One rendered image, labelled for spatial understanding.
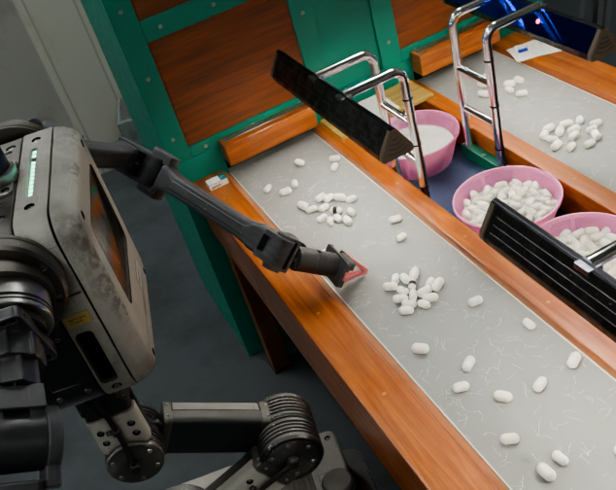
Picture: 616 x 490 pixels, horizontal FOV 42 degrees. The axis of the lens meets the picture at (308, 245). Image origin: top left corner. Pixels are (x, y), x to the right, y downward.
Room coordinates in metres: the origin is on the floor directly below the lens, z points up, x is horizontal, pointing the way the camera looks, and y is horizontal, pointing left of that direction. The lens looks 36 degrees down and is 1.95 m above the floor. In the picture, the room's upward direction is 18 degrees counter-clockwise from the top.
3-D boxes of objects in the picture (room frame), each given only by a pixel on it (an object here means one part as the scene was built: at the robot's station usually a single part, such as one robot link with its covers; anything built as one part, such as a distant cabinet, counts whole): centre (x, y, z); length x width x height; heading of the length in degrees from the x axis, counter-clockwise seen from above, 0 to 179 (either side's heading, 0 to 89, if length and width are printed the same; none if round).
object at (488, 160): (1.88, -0.63, 0.90); 0.20 x 0.19 x 0.45; 15
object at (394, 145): (1.76, -0.16, 1.08); 0.62 x 0.08 x 0.07; 15
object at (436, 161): (2.00, -0.39, 0.72); 0.27 x 0.27 x 0.10
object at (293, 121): (2.17, 0.01, 0.83); 0.30 x 0.06 x 0.07; 105
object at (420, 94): (2.21, -0.33, 0.77); 0.33 x 0.15 x 0.01; 105
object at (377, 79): (1.78, -0.24, 0.90); 0.20 x 0.19 x 0.45; 15
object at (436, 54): (2.35, -0.65, 0.83); 0.30 x 0.06 x 0.07; 105
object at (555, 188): (1.58, -0.50, 0.72); 0.27 x 0.27 x 0.10
